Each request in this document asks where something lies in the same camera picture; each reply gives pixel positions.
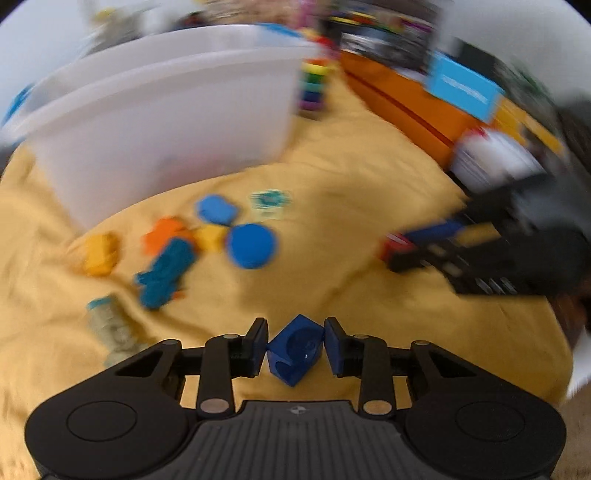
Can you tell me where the red duplo plate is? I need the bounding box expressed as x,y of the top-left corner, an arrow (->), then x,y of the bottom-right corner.
379,233 -> 417,264

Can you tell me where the blue cube with hole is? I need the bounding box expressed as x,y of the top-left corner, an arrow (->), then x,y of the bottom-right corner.
266,314 -> 325,387

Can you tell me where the blue yarn ball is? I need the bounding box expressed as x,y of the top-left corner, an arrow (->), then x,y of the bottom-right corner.
226,223 -> 277,269

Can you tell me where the olive green toy train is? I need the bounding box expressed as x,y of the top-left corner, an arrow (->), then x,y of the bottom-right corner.
86,295 -> 147,368

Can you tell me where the green frog wooden block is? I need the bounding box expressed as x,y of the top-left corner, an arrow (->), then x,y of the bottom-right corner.
249,189 -> 291,219

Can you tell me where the white round pouch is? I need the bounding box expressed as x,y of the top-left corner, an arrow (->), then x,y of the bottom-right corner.
449,128 -> 545,194

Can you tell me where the yellow quilted cloth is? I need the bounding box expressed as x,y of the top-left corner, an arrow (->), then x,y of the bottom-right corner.
1,78 -> 573,479

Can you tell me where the teal toy train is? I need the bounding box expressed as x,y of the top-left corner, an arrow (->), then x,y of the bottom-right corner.
134,237 -> 197,310

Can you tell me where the small yellow duplo brick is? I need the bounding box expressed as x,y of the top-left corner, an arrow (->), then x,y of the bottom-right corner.
192,224 -> 229,252

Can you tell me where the orange duplo brick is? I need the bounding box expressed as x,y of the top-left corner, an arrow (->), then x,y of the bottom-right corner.
142,217 -> 198,256

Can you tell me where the long orange box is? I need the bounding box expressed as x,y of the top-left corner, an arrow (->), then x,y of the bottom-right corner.
339,52 -> 484,170

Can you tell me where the light blue duplo brick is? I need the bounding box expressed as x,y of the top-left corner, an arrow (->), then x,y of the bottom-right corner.
195,194 -> 239,226

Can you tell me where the light blue cardboard box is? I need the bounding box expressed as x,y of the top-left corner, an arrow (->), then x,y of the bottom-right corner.
424,52 -> 504,124

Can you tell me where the translucent white storage bin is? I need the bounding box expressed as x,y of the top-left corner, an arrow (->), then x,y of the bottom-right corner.
6,24 -> 318,229

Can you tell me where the rainbow ring stacker toy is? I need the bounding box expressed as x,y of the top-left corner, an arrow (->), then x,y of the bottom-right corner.
298,59 -> 331,116

